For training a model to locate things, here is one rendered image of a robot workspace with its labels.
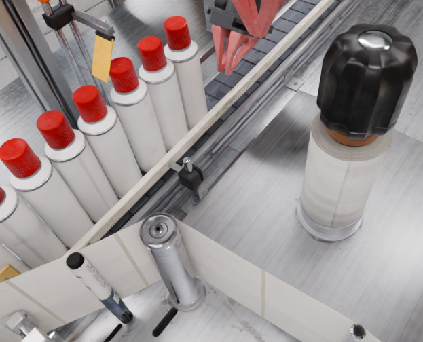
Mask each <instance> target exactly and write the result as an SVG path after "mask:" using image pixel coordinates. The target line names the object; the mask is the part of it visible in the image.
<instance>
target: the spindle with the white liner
mask: <svg viewBox="0 0 423 342"><path fill-rule="evenodd" d="M417 65H418V57H417V53H416V49H415V46H414V44H413V41H412V40H411V39H410V37H408V36H406V35H404V34H402V33H400V32H399V31H398V29H397V28H396V27H394V26H391V25H389V24H369V23H360V24H355V25H353V26H351V27H350V28H349V29H348V31H346V32H345V33H341V34H339V35H338V36H337V37H336V38H335V39H334V40H333V41H332V43H331V44H330V46H329V47H328V48H327V51H326V52H325V55H324V58H323V65H322V69H321V74H320V83H319V87H318V96H317V101H316V103H317V106H318V108H319V109H320V110H321V112H319V113H318V114H317V115H316V117H315V118H314V120H313V122H312V125H311V133H310V142H309V145H308V155H307V160H306V167H305V174H304V182H303V186H302V190H301V194H300V201H299V203H298V207H297V213H298V217H299V220H300V223H301V224H302V225H303V227H304V228H305V229H306V230H307V231H308V232H309V233H311V234H312V235H314V236H316V237H318V238H320V239H323V240H331V241H334V240H342V239H345V238H347V237H349V236H351V235H352V234H353V233H354V232H355V231H356V230H357V229H358V227H359V225H360V223H361V219H362V215H363V213H364V211H365V205H366V203H367V200H368V198H369V194H370V192H371V190H372V188H373V186H374V183H375V180H376V177H377V175H378V172H379V171H380V168H381V166H382V164H383V161H384V157H385V155H386V152H387V150H388V148H389V146H390V144H391V142H392V129H393V128H394V126H395V125H396V123H397V119H398V118H399V115H400V113H401V110H402V108H403V105H404V103H405V100H406V98H407V95H408V92H409V89H410V87H411V85H412V81H413V75H414V73H415V71H416V67H417Z"/></svg>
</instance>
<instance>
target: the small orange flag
mask: <svg viewBox="0 0 423 342"><path fill-rule="evenodd" d="M95 34H96V41H95V46H94V58H93V65H92V75H93V76H95V77H97V78H99V79H101V80H103V81H104V82H106V83H108V80H109V71H110V66H111V56H112V50H113V42H114V41H115V37H114V36H113V35H111V36H108V35H106V34H103V33H101V32H99V31H97V30H95Z"/></svg>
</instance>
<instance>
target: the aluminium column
mask: <svg viewBox="0 0 423 342"><path fill-rule="evenodd" d="M8 1H9V3H10V5H11V7H12V8H13V10H14V12H15V14H16V15H17V17H18V19H19V21H20V23H21V25H22V26H23V28H24V30H25V32H26V34H27V35H28V37H29V39H30V41H31V43H32V44H33V47H34V48H35V51H36V53H37V55H38V57H39V58H40V60H41V62H42V64H43V66H44V68H45V70H46V71H47V73H48V75H49V77H50V79H51V81H52V83H53V85H54V87H55V89H56V91H57V93H58V95H59V97H60V99H61V101H62V103H63V105H64V107H65V109H66V111H67V113H68V114H69V117H70V118H71V120H72V122H73V124H74V125H75V127H76V128H77V130H79V128H78V126H77V121H78V119H79V116H80V114H79V111H78V110H77V108H76V106H75V104H74V102H73V99H72V95H73V93H72V91H71V89H70V87H69V85H68V83H67V80H66V79H65V76H64V75H63V73H62V71H61V69H60V67H59V65H58V63H57V61H56V59H55V57H54V55H53V53H52V51H51V49H50V47H49V45H48V43H47V41H46V40H45V37H44V36H43V33H42V32H41V29H40V28H39V25H38V23H37V21H36V19H35V17H34V15H33V13H32V11H31V9H30V7H29V5H28V3H27V2H26V0H8ZM0 46H1V48H2V49H3V51H4V52H5V54H6V56H7V57H8V59H9V60H10V62H11V64H12V65H13V67H14V68H15V70H16V72H17V74H18V75H19V76H20V78H21V80H22V81H23V83H24V85H25V86H26V88H27V90H28V91H29V92H30V94H31V96H32V97H33V99H34V101H35V102H36V104H37V106H38V107H39V109H40V110H41V112H42V113H45V112H46V111H50V110H57V111H61V112H62V113H63V114H64V116H65V117H66V119H67V116H66V115H65V113H64V111H63V109H62V108H61V106H60V104H59V102H58V101H57V99H56V97H55V95H54V93H53V91H52V89H51V87H50V85H49V83H48V81H47V79H46V78H45V75H44V74H43V71H42V70H41V67H40V66H39V64H38V62H37V60H36V58H35V57H34V55H33V53H32V51H31V49H30V47H29V45H28V43H27V42H26V40H25V38H24V36H23V34H22V33H21V31H20V29H19V27H18V25H17V24H16V21H15V20H14V18H13V16H12V15H11V13H10V11H9V10H8V8H7V6H6V4H5V3H4V1H3V0H0ZM67 121H68V123H69V125H70V126H71V128H72V129H73V127H72V125H71V124H70V122H69V120H68V119H67ZM79 131H80V130H79Z"/></svg>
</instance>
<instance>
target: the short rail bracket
mask: <svg viewBox="0 0 423 342"><path fill-rule="evenodd" d="M183 163H184V167H183V168H182V169H181V170H180V171H179V172H178V177H179V181H180V183H181V184H182V185H183V186H184V187H187V188H188V189H189V190H191V195H192V198H193V201H194V202H195V203H197V202H199V201H200V196H199V193H198V186H199V185H200V184H201V182H202V181H203V180H204V176H203V172H202V169H201V168H199V167H197V166H195V165H193V164H192V163H191V159H190V158H189V157H185V158H184V159H183Z"/></svg>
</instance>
